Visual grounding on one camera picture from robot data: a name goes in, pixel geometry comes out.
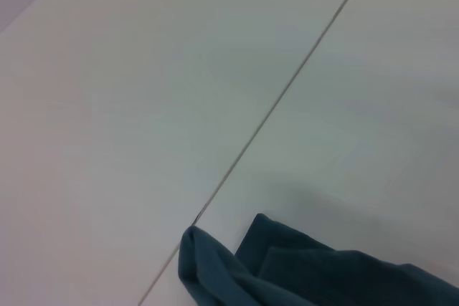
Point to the teal shirt with FREE print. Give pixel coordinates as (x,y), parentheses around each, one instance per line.
(287,273)

